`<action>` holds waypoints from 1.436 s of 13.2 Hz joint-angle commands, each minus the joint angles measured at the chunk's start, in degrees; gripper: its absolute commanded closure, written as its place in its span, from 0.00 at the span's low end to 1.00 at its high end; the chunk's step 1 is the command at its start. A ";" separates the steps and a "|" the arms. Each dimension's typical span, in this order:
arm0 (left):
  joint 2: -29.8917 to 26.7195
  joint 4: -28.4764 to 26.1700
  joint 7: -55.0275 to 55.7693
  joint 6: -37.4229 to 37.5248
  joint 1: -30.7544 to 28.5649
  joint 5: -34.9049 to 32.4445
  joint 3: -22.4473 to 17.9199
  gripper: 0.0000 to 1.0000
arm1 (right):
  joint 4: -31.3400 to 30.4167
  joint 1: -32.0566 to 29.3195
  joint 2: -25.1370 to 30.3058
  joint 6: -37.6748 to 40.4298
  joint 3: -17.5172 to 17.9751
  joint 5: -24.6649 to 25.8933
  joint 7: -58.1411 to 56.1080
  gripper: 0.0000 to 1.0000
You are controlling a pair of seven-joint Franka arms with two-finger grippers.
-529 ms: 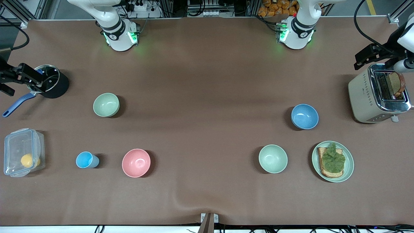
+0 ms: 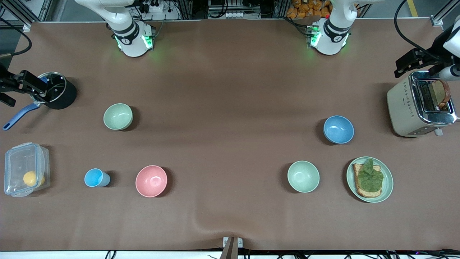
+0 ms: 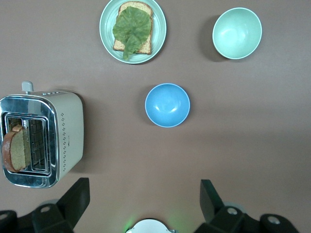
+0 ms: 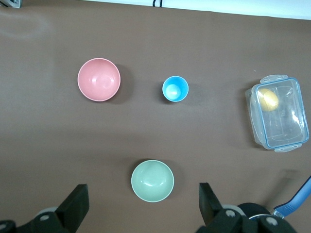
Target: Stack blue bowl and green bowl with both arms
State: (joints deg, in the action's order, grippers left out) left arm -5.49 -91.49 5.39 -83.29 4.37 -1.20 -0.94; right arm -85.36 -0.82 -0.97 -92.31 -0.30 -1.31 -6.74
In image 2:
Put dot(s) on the blue bowl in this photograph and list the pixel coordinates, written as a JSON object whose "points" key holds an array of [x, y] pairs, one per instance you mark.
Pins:
{"points": [[338, 129]]}

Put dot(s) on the white power strip with plugs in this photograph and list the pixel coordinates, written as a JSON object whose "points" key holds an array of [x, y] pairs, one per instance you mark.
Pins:
{"points": [[158, 14]]}

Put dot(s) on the blue cup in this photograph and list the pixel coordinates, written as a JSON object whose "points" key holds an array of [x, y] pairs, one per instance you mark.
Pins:
{"points": [[94, 177]]}

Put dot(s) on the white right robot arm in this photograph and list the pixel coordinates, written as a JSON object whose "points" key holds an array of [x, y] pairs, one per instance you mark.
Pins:
{"points": [[131, 39]]}

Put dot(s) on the brown toast slice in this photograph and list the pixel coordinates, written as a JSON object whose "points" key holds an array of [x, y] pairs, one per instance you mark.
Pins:
{"points": [[441, 91]]}

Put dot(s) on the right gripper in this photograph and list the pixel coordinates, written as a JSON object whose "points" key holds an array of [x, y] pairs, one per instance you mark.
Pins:
{"points": [[4, 83]]}

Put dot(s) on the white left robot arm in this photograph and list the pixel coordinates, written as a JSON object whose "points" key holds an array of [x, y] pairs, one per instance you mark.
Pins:
{"points": [[332, 37]]}

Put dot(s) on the orange snack bag pile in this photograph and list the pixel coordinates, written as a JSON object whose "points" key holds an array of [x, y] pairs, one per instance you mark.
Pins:
{"points": [[305, 9]]}

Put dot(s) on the bread slice with crust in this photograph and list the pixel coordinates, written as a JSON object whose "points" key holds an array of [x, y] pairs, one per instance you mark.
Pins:
{"points": [[366, 194]]}

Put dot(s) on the metal table clamp bracket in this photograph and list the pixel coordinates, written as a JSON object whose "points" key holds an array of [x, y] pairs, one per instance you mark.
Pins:
{"points": [[232, 246]]}

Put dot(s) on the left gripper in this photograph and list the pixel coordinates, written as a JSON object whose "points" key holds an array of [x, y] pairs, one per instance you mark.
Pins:
{"points": [[433, 57]]}

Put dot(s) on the yellow lemon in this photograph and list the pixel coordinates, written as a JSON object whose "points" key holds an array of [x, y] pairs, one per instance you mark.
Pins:
{"points": [[30, 178]]}

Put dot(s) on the brown table cloth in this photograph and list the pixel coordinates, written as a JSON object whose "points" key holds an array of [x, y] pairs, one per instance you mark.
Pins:
{"points": [[230, 79]]}

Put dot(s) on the pink bowl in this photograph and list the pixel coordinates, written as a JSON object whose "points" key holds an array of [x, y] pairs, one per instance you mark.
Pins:
{"points": [[151, 181]]}

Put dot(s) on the clear plastic lidded container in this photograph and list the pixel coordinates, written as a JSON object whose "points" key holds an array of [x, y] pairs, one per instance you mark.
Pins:
{"points": [[16, 162]]}

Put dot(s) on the cream and chrome toaster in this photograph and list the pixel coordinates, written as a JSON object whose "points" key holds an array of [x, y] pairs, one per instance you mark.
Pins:
{"points": [[402, 108]]}

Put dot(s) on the light green plate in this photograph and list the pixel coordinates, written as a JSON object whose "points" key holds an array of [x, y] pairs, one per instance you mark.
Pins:
{"points": [[388, 181]]}

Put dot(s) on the green lettuce leaf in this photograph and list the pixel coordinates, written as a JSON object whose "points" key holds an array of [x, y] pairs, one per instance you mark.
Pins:
{"points": [[370, 178]]}

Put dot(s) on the light green bowl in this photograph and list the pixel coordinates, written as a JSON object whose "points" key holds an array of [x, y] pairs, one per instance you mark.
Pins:
{"points": [[118, 117], [303, 176]]}

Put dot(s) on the long white power strip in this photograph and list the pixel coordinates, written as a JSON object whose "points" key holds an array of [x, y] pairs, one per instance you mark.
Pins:
{"points": [[233, 15]]}

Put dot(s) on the glass lid with blue knob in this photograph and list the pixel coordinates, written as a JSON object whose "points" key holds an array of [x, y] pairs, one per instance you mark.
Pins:
{"points": [[56, 88]]}

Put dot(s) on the aluminium frame profile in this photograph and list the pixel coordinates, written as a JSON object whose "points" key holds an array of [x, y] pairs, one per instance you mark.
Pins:
{"points": [[34, 12], [445, 12]]}

